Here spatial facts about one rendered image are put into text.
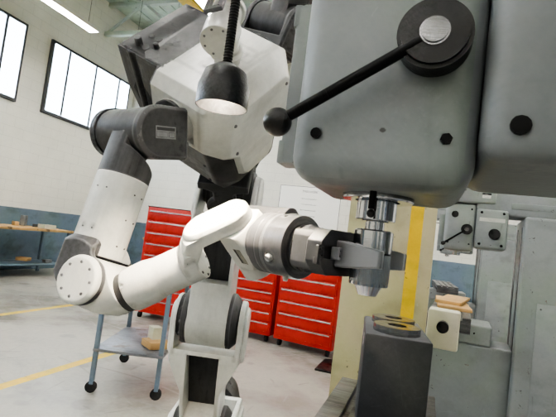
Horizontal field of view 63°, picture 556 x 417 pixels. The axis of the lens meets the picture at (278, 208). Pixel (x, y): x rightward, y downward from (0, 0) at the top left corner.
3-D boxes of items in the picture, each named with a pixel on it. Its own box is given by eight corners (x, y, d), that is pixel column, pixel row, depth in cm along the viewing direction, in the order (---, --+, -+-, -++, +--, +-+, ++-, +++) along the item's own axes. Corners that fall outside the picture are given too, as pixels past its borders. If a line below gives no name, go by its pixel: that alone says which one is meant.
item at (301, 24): (275, 162, 57) (295, 4, 59) (285, 168, 61) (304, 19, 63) (305, 164, 56) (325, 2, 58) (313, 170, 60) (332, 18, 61)
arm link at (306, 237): (323, 212, 52) (253, 206, 61) (313, 294, 52) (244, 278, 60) (380, 223, 61) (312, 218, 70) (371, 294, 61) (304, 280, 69)
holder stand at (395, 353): (353, 437, 81) (366, 325, 83) (355, 397, 103) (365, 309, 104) (423, 451, 79) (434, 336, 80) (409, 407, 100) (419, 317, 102)
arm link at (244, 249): (249, 242, 60) (198, 234, 68) (283, 295, 66) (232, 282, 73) (294, 189, 66) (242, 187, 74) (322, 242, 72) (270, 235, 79)
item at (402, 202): (336, 194, 52) (337, 187, 52) (348, 202, 60) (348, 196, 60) (412, 200, 49) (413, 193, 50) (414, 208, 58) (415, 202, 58)
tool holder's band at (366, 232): (346, 235, 55) (347, 227, 56) (374, 239, 58) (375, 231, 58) (372, 237, 51) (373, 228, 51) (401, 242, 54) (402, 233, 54)
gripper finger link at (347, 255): (381, 274, 51) (337, 266, 55) (385, 246, 51) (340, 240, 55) (374, 274, 49) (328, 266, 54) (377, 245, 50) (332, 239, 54)
